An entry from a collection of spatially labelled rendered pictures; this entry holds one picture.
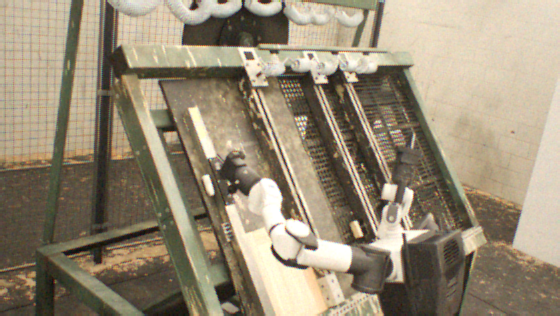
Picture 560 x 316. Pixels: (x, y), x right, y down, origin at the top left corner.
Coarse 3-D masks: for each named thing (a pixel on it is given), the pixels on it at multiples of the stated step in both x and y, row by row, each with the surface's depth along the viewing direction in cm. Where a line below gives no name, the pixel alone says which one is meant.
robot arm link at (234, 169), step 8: (232, 152) 205; (232, 160) 204; (240, 160) 206; (224, 168) 207; (232, 168) 204; (240, 168) 204; (248, 168) 203; (224, 176) 208; (232, 176) 204; (240, 176) 200
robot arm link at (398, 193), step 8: (392, 176) 232; (400, 176) 229; (384, 184) 234; (400, 184) 226; (408, 184) 230; (384, 192) 230; (392, 192) 230; (400, 192) 226; (392, 200) 232; (400, 200) 226
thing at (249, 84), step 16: (240, 48) 248; (256, 64) 252; (240, 80) 252; (256, 80) 247; (256, 96) 249; (256, 112) 248; (256, 128) 249; (272, 128) 248; (272, 144) 244; (272, 160) 245; (288, 160) 246; (288, 176) 243; (288, 192) 242; (288, 208) 243; (304, 208) 242; (320, 272) 236; (336, 288) 236; (336, 304) 232
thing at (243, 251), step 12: (192, 108) 224; (192, 120) 222; (192, 132) 222; (204, 144) 221; (204, 156) 220; (204, 168) 221; (216, 192) 218; (228, 216) 215; (240, 228) 217; (240, 240) 214; (240, 252) 213; (240, 264) 214; (252, 264) 214; (252, 276) 211; (252, 288) 212; (264, 288) 213; (264, 300) 211; (264, 312) 209
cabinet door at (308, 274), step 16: (256, 240) 223; (256, 256) 220; (272, 256) 226; (272, 272) 222; (288, 272) 228; (304, 272) 234; (272, 288) 219; (288, 288) 225; (304, 288) 231; (320, 288) 237; (272, 304) 216; (288, 304) 222; (304, 304) 227; (320, 304) 233
